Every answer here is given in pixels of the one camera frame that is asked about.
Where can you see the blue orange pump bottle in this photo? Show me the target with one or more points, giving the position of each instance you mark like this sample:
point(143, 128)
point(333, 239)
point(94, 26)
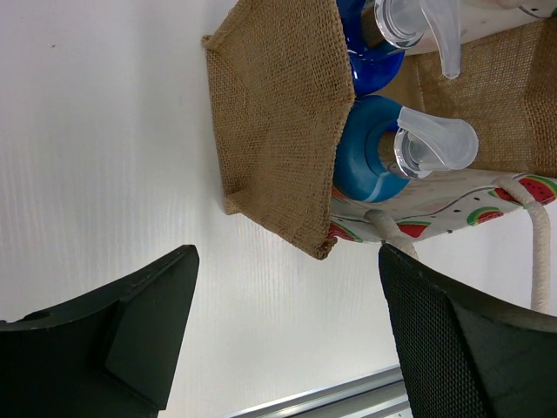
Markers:
point(385, 145)

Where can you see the dark blue pump bottle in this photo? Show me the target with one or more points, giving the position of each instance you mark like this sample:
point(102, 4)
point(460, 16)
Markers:
point(401, 25)

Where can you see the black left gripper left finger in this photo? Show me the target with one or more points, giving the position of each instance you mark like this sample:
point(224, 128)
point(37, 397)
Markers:
point(111, 352)

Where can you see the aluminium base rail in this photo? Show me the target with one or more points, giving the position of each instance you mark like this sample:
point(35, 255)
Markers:
point(382, 394)

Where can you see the burlap watermelon canvas bag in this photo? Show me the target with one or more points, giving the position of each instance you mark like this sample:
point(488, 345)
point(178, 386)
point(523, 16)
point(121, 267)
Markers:
point(280, 99)

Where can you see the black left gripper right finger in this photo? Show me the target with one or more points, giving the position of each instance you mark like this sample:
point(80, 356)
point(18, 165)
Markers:
point(465, 353)

